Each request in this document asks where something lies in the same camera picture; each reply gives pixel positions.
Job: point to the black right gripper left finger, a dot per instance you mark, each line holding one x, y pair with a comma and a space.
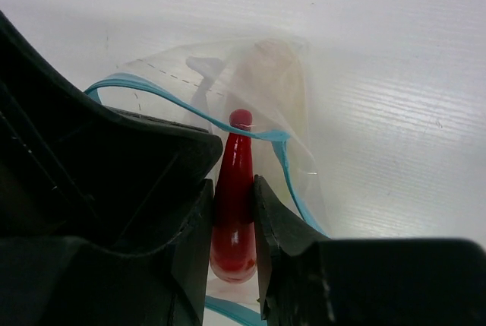
68, 280

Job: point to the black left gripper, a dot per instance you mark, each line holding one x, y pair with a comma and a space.
70, 166

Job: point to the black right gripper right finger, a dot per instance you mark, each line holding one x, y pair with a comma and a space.
305, 278

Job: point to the red chili pepper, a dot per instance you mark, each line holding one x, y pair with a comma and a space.
233, 257

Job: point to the clear zip top bag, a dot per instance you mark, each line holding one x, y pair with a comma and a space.
192, 84

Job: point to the white daikon radish with leaves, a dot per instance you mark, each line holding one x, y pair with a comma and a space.
270, 81

